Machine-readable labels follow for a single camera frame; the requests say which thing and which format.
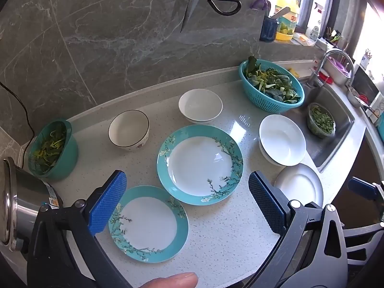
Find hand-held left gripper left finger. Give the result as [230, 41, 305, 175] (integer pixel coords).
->
[27, 170, 132, 288]

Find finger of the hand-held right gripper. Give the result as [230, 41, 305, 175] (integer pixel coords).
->
[347, 177, 384, 201]
[342, 222, 384, 266]

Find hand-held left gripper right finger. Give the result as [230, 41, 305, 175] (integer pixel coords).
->
[246, 171, 348, 288]

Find white bowl with dark rim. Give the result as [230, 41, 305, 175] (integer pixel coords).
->
[259, 114, 307, 166]
[259, 144, 288, 167]

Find large teal floral plate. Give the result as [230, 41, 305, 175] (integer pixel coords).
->
[156, 125, 244, 206]

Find plain white bowl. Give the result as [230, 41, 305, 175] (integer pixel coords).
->
[178, 89, 223, 124]

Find person's left hand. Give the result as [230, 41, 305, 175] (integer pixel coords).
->
[141, 272, 198, 288]

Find plain white plate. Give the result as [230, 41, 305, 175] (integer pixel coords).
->
[274, 164, 324, 207]

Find small teal floral plate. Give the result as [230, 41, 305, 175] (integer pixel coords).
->
[108, 185, 189, 262]

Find steel sink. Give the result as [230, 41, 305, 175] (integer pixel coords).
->
[295, 78, 356, 173]

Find teal bowl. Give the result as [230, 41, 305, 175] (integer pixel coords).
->
[28, 118, 79, 181]

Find clear glass bowl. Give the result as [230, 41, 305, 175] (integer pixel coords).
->
[306, 102, 336, 139]

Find white floral bowl dark rim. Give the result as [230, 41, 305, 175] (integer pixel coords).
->
[108, 110, 150, 152]

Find chopped green vegetables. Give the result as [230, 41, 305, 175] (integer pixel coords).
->
[310, 106, 335, 134]

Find green and yellow vegetable strips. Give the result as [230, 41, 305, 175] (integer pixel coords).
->
[31, 123, 67, 174]

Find white carton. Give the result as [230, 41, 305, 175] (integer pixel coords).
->
[368, 92, 384, 124]

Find stainless steel pot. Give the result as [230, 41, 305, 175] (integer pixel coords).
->
[0, 157, 64, 252]

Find teal plastic colander basket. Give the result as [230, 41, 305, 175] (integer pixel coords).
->
[239, 59, 305, 114]

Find steel basin with purple lid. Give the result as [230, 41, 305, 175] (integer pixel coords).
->
[325, 56, 352, 85]

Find steel faucet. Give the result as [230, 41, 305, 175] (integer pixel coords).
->
[307, 49, 355, 88]

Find leafy green vegetables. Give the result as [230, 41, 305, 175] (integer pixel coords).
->
[244, 55, 301, 102]

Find white spray bottle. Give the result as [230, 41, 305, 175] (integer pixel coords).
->
[309, 1, 327, 41]

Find dark blue container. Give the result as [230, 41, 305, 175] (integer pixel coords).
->
[259, 16, 278, 42]

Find yellow detergent bottle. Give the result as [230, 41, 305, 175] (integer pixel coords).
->
[274, 0, 300, 41]

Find black power cable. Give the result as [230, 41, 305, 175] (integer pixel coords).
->
[0, 81, 34, 168]

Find black handled scissors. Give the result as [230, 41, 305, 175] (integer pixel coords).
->
[180, 0, 242, 33]

